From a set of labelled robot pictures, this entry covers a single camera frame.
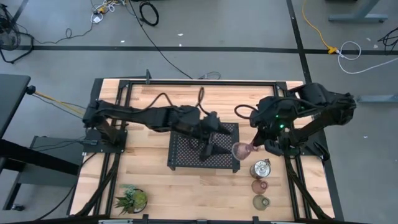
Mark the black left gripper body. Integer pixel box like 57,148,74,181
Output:
198,110,223,144

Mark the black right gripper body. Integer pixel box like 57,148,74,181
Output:
257,118,292,142

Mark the silver candle holder with tag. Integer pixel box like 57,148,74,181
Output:
249,158,272,180

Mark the amber pink glass candle holder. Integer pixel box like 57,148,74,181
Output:
251,179,269,195

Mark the olive glass candle holder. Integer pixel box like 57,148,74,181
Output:
252,194,271,212

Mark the black perforated metal rack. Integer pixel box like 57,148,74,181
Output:
167,122,241,174

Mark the green potted succulent plant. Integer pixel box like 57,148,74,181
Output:
114,183,149,216

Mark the grey desk foot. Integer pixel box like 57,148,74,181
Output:
356,94,398,104

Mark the black corner panel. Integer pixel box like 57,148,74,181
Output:
90,77,104,104

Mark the grey desk leg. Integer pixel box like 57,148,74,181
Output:
328,0,390,24

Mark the yellow rod with black knob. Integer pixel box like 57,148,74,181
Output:
25,85,87,116

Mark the black desk top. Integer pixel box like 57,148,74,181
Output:
0,73,32,139

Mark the black floor fan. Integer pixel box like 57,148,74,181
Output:
0,4,34,65

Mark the right arm cable loop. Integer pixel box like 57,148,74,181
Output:
233,104,259,120

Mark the black aluminium table frame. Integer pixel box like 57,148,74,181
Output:
74,79,335,222

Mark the grey cable loop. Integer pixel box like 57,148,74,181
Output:
197,71,222,80

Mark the white floor cable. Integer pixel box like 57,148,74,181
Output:
336,40,398,75

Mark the long black floor cable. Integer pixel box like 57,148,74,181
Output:
127,0,193,80

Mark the yellow extension cable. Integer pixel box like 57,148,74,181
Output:
301,0,340,55

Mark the coiled black cable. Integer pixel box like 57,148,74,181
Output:
139,1,160,27

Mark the black cable bunch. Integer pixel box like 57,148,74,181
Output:
377,26,398,55

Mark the tangled cable bundle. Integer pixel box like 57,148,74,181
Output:
90,0,127,16

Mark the thin black floor cable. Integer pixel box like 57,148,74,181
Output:
32,21,94,45

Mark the grey base plate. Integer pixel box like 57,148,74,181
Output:
18,136,86,188

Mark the black desk leg frame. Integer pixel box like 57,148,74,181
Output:
0,138,81,212

